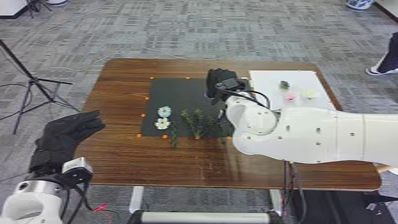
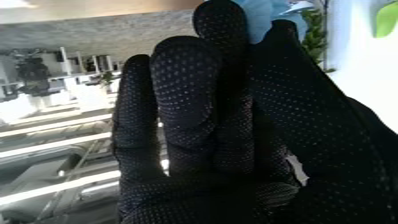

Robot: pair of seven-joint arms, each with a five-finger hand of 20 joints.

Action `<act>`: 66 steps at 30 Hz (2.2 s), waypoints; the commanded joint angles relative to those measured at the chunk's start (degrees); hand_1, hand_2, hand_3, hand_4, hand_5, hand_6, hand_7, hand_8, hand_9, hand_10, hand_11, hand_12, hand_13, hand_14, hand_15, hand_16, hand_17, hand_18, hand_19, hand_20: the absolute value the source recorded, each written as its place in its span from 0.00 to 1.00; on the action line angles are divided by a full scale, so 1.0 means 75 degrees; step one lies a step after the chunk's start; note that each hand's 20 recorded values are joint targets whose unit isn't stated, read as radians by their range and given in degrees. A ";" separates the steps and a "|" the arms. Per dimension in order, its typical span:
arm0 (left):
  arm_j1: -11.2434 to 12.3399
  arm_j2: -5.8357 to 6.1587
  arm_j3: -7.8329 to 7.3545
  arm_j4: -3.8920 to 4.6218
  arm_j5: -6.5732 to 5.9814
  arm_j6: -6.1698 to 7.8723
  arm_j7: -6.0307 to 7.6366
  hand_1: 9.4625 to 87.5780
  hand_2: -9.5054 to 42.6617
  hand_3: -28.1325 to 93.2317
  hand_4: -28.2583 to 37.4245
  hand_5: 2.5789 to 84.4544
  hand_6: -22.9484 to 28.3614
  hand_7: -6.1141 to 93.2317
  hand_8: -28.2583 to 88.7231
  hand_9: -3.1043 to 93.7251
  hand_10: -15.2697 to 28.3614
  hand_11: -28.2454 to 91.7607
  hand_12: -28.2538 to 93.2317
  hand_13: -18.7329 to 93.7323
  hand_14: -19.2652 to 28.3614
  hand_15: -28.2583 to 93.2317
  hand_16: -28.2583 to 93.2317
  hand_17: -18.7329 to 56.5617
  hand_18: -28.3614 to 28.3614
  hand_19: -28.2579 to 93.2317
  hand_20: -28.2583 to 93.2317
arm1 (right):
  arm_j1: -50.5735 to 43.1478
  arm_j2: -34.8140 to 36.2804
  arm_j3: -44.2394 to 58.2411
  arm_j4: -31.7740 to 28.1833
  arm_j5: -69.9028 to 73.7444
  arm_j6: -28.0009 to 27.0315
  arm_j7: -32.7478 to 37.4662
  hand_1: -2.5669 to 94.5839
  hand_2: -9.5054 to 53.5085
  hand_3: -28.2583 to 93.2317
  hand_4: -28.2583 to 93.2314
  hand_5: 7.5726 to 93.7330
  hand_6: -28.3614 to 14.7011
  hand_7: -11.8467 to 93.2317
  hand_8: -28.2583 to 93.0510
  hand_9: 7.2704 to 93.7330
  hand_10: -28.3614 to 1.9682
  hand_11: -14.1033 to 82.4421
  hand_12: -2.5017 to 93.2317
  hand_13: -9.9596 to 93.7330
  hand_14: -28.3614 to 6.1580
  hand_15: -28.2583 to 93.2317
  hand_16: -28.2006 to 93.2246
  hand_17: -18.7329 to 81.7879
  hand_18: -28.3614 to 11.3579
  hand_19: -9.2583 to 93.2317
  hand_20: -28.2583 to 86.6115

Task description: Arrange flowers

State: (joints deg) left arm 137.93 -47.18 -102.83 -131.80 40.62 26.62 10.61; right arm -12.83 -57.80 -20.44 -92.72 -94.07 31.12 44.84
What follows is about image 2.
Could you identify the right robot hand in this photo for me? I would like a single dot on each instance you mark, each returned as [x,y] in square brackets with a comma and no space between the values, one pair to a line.
[195,133]

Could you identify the white sheet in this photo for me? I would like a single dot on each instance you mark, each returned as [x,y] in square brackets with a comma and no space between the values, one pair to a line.
[366,73]

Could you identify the green sprig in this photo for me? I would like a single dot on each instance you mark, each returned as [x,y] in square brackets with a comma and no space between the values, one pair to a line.
[385,18]
[312,36]

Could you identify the blue flower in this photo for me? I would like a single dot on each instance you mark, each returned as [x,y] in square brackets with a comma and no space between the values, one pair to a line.
[259,16]

